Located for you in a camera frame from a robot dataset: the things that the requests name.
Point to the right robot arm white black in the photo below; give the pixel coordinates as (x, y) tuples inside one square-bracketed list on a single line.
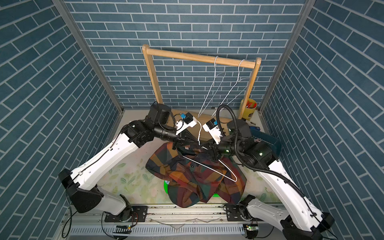
[(299, 219)]

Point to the dark multicolour plaid shirt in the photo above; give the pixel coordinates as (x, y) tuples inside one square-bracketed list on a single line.
[(191, 183)]

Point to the teal storage box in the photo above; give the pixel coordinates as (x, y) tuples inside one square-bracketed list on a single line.
[(274, 143)]

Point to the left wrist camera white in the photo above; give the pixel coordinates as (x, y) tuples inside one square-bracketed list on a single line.
[(187, 121)]

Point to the yellow pen cup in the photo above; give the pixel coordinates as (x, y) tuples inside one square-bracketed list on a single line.
[(251, 107)]

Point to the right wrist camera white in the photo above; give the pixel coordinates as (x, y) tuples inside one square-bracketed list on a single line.
[(212, 128)]

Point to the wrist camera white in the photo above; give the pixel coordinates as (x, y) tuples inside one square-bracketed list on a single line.
[(212, 128), (187, 121)]

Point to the green plastic basket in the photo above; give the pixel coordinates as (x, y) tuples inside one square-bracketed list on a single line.
[(166, 184)]

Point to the wooden clothes rack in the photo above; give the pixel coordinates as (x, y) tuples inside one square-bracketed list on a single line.
[(182, 80)]

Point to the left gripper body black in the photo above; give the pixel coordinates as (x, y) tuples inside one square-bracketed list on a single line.
[(178, 139)]

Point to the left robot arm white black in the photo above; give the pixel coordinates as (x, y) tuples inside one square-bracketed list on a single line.
[(81, 183)]

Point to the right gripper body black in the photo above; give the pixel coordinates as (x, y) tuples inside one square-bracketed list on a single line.
[(225, 147)]

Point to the white wire hanger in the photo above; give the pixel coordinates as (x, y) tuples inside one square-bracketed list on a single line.
[(237, 81), (233, 180), (209, 97)]

